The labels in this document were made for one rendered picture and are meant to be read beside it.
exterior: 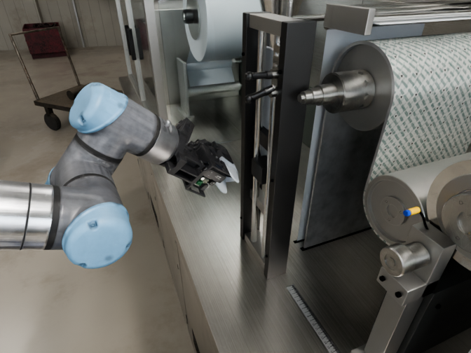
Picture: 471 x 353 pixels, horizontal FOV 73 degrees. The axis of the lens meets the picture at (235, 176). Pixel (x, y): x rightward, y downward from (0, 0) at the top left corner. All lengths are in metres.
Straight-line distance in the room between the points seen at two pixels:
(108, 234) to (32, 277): 1.91
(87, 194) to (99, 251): 0.07
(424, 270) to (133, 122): 0.46
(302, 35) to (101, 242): 0.39
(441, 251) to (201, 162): 0.38
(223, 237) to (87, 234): 0.54
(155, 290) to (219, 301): 1.23
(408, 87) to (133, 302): 1.69
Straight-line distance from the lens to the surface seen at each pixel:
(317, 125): 0.70
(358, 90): 0.54
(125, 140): 0.50
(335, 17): 0.59
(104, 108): 0.47
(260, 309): 0.73
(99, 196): 0.42
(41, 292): 2.18
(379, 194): 0.59
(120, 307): 1.93
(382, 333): 0.64
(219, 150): 0.63
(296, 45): 0.52
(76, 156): 0.51
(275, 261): 0.74
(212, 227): 0.90
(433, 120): 0.63
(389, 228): 0.60
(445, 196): 0.50
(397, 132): 0.57
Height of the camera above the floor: 1.50
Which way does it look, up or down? 32 degrees down
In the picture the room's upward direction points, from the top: straight up
